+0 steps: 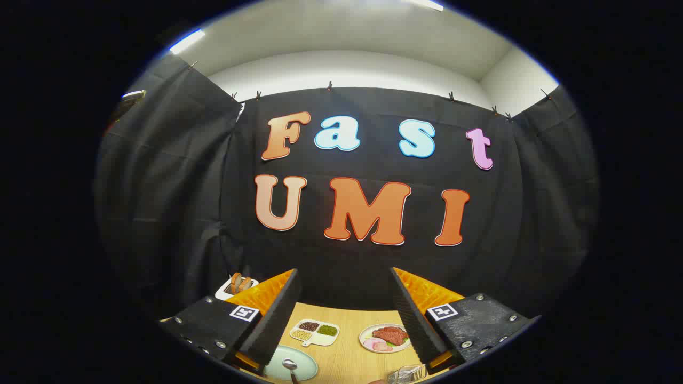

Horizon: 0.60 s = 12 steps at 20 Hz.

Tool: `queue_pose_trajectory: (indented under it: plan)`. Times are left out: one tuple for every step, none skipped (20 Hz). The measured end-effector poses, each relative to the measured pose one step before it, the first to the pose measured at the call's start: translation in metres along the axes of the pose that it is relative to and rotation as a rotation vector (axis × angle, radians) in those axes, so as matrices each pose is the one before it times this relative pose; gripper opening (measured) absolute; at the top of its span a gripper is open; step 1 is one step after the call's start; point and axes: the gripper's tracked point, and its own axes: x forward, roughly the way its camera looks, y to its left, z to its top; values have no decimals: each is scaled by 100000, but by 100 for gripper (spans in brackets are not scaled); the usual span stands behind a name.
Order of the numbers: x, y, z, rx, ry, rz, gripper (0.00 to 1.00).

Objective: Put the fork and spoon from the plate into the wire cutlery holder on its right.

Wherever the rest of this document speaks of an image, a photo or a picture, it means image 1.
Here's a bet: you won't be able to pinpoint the perforated metal basket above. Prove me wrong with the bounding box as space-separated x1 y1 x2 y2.
387 364 427 384

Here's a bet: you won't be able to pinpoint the light blue plate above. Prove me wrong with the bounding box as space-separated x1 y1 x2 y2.
263 345 319 381

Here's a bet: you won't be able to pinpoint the brown meat slices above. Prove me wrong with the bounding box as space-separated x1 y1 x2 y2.
372 326 409 346

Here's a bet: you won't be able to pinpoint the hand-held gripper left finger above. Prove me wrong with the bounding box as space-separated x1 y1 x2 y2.
160 268 303 377

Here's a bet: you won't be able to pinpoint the beige round plate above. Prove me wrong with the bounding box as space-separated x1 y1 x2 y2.
359 324 412 354

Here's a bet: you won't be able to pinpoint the white divided dish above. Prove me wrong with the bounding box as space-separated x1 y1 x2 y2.
290 319 340 347

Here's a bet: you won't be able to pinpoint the white toaster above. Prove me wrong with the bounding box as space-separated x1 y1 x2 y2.
215 273 259 301

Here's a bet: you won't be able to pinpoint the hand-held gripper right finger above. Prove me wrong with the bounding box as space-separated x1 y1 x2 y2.
390 267 542 374

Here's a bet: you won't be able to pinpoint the row of cloth clips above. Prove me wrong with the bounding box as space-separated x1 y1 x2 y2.
187 60 553 121

